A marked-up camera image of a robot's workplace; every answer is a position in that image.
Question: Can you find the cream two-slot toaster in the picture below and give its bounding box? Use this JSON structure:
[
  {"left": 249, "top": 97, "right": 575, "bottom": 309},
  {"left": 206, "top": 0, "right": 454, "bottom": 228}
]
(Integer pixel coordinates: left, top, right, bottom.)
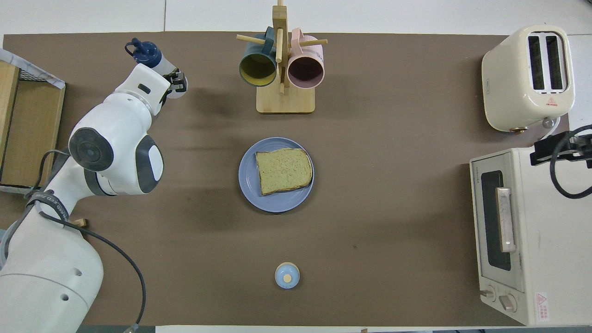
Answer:
[{"left": 481, "top": 25, "right": 575, "bottom": 134}]

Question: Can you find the white toaster power cable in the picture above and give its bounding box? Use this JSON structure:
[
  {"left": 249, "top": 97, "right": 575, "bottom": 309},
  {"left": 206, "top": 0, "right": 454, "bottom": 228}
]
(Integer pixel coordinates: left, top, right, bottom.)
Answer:
[{"left": 532, "top": 116, "right": 562, "bottom": 148}]

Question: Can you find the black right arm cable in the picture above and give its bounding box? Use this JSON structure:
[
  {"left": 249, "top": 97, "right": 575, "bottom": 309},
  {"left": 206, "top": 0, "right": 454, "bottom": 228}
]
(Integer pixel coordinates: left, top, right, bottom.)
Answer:
[{"left": 550, "top": 124, "right": 592, "bottom": 199}]

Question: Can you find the blue round plate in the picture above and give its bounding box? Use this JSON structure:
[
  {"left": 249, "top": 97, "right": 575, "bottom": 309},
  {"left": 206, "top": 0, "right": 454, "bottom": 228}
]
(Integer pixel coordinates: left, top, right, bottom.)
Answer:
[{"left": 239, "top": 137, "right": 315, "bottom": 214}]

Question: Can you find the wooden mug tree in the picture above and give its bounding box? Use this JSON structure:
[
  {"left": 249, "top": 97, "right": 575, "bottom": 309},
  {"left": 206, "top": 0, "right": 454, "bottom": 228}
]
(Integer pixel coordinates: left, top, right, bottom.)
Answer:
[{"left": 236, "top": 0, "right": 328, "bottom": 114}]

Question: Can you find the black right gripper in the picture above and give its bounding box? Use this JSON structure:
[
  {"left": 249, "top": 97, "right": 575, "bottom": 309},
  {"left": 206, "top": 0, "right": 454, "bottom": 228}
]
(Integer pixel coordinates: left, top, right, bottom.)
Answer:
[{"left": 530, "top": 132, "right": 592, "bottom": 167}]

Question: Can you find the dark teal mug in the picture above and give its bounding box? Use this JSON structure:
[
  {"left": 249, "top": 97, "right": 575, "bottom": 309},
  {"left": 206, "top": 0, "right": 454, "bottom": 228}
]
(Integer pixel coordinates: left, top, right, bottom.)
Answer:
[{"left": 239, "top": 26, "right": 278, "bottom": 87}]

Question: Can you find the slice of toast bread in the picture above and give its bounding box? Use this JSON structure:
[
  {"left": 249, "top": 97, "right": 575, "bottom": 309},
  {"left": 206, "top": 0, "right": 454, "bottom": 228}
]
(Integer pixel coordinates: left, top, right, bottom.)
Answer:
[{"left": 255, "top": 148, "right": 314, "bottom": 196}]

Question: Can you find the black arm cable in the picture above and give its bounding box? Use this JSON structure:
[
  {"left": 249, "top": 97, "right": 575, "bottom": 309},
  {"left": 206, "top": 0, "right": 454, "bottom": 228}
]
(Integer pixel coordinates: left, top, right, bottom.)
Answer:
[
  {"left": 550, "top": 124, "right": 592, "bottom": 199},
  {"left": 28, "top": 150, "right": 146, "bottom": 333}
]

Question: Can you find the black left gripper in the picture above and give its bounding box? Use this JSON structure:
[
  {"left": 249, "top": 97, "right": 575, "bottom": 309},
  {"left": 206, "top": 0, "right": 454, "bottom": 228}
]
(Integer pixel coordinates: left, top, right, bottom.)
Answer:
[{"left": 159, "top": 69, "right": 188, "bottom": 106}]

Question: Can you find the translucent bottle with navy cap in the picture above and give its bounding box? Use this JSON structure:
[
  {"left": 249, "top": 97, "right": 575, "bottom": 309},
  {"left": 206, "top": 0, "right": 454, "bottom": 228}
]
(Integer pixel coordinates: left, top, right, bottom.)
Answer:
[{"left": 125, "top": 38, "right": 186, "bottom": 99}]

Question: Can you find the pink mug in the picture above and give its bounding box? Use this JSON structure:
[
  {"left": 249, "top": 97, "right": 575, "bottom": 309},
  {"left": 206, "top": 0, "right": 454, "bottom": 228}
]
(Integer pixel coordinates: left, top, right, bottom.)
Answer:
[{"left": 287, "top": 28, "right": 325, "bottom": 90}]

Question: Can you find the brown table mat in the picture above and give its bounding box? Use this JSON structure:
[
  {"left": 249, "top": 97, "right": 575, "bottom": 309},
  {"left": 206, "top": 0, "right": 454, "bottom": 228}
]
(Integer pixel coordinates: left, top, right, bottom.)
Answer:
[{"left": 0, "top": 31, "right": 569, "bottom": 327}]

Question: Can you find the small blue call bell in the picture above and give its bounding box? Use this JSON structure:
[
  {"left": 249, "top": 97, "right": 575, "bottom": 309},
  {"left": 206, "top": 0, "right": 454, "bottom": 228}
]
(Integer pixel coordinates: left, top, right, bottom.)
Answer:
[{"left": 275, "top": 262, "right": 300, "bottom": 290}]

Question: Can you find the white toaster oven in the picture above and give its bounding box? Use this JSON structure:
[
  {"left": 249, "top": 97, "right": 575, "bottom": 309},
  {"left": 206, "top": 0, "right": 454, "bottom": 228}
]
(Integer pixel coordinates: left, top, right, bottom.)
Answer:
[{"left": 469, "top": 147, "right": 592, "bottom": 327}]

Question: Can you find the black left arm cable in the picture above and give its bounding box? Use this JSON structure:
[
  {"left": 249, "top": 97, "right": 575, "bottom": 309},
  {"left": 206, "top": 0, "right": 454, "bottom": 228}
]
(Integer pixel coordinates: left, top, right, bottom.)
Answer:
[{"left": 28, "top": 150, "right": 146, "bottom": 333}]

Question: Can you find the white checkered cloth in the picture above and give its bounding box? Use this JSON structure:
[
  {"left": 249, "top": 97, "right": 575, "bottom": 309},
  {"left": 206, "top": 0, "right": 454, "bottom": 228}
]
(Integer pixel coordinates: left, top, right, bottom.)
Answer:
[{"left": 0, "top": 49, "right": 66, "bottom": 198}]

